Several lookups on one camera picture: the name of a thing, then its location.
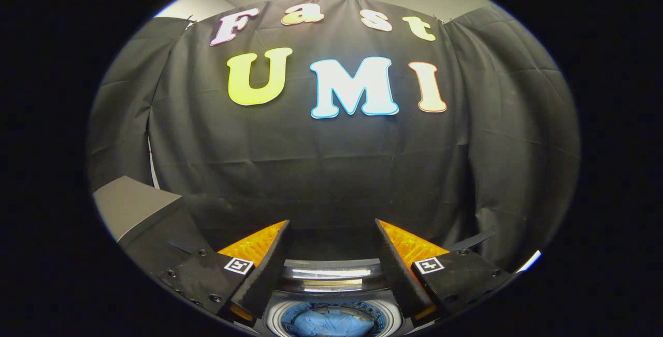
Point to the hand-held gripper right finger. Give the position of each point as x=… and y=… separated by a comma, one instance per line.
x=396, y=272

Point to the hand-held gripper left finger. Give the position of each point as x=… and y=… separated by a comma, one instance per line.
x=267, y=272

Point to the grey washing machine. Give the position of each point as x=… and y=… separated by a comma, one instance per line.
x=273, y=324

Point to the light blue polo shirt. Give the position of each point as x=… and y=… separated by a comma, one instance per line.
x=331, y=324

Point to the black backdrop cloth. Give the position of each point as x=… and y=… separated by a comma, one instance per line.
x=466, y=171

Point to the grey and black cabinet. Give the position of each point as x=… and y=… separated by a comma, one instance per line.
x=129, y=202

